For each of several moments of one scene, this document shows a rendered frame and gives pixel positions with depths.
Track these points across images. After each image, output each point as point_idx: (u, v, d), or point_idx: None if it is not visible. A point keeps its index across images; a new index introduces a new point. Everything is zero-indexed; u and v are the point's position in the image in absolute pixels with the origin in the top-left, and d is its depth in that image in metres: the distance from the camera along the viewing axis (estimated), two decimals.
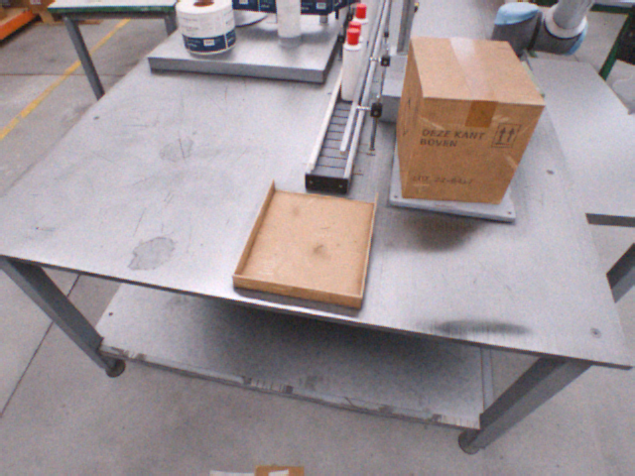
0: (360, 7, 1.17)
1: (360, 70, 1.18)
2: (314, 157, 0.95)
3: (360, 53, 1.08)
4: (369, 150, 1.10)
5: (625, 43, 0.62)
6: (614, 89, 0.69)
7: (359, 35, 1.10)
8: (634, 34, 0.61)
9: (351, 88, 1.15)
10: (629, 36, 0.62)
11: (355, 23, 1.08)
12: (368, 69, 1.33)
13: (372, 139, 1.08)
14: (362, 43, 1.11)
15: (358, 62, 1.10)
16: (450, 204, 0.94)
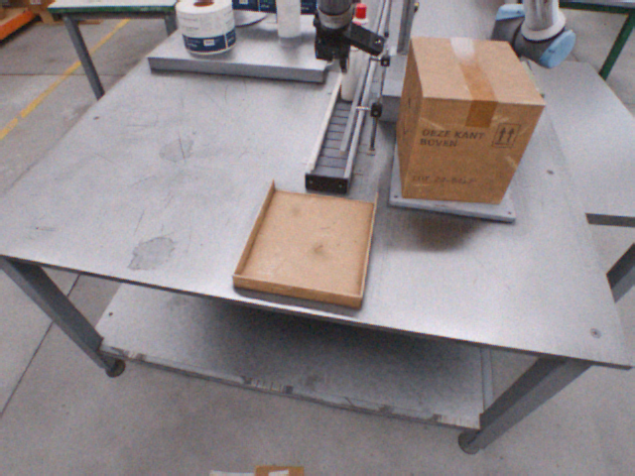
0: (360, 7, 1.17)
1: (360, 70, 1.18)
2: (314, 157, 0.95)
3: (360, 53, 1.08)
4: (369, 150, 1.10)
5: (317, 48, 0.93)
6: (327, 68, 1.03)
7: None
8: (321, 40, 0.92)
9: (351, 88, 1.15)
10: (318, 42, 0.93)
11: (355, 23, 1.08)
12: (368, 69, 1.33)
13: (372, 139, 1.08)
14: None
15: (358, 62, 1.10)
16: (450, 204, 0.94)
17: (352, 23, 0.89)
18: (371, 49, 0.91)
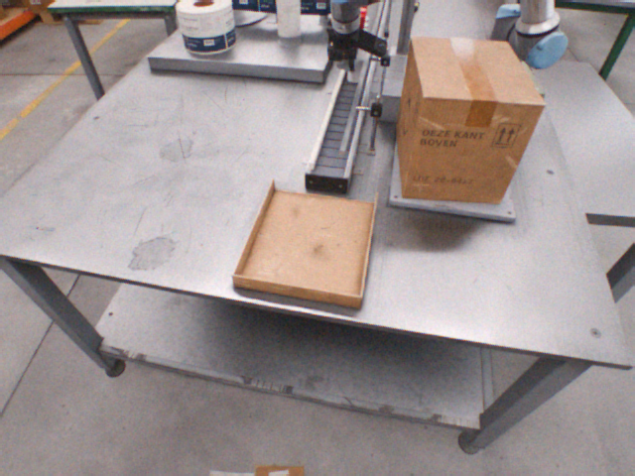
0: None
1: (365, 55, 1.26)
2: (314, 157, 0.95)
3: None
4: (369, 150, 1.10)
5: (330, 50, 1.08)
6: (337, 68, 1.19)
7: (364, 21, 1.17)
8: (333, 44, 1.08)
9: (356, 70, 1.23)
10: (330, 45, 1.09)
11: (360, 9, 1.16)
12: (368, 69, 1.33)
13: (372, 139, 1.08)
14: (367, 28, 1.19)
15: None
16: (450, 204, 0.94)
17: (360, 29, 1.05)
18: (376, 51, 1.07)
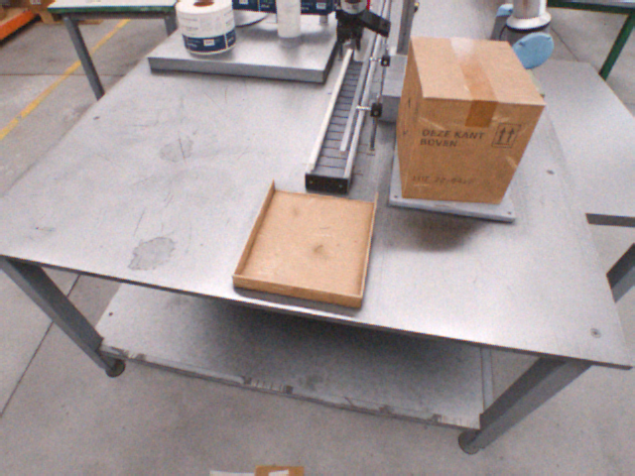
0: None
1: None
2: (314, 157, 0.95)
3: None
4: (369, 150, 1.10)
5: (339, 29, 1.18)
6: (345, 48, 1.29)
7: None
8: (341, 24, 1.18)
9: (362, 51, 1.33)
10: (339, 25, 1.19)
11: None
12: (368, 69, 1.33)
13: (372, 139, 1.08)
14: (372, 11, 1.29)
15: None
16: (450, 204, 0.94)
17: (366, 10, 1.15)
18: (381, 30, 1.17)
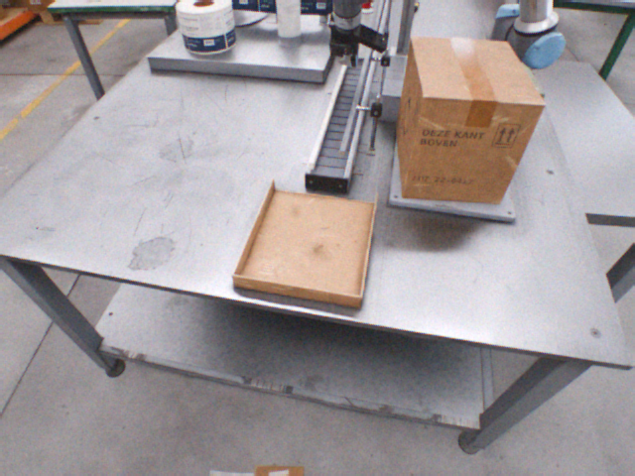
0: None
1: None
2: (314, 157, 0.95)
3: (371, 16, 1.28)
4: (369, 150, 1.10)
5: (332, 45, 1.10)
6: (339, 63, 1.21)
7: None
8: (335, 39, 1.10)
9: (363, 47, 1.34)
10: (332, 41, 1.11)
11: None
12: (368, 69, 1.33)
13: (372, 139, 1.08)
14: (373, 8, 1.31)
15: (369, 24, 1.29)
16: (450, 204, 0.94)
17: (361, 25, 1.07)
18: (377, 46, 1.09)
